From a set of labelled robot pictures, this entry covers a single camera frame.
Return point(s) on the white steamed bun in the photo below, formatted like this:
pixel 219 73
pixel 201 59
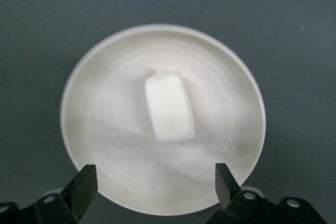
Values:
pixel 170 108

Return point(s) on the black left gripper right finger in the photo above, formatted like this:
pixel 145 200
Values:
pixel 225 190

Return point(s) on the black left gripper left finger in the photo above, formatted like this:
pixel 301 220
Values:
pixel 81 190

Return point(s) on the round white plate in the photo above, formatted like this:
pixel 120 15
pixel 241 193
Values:
pixel 131 77

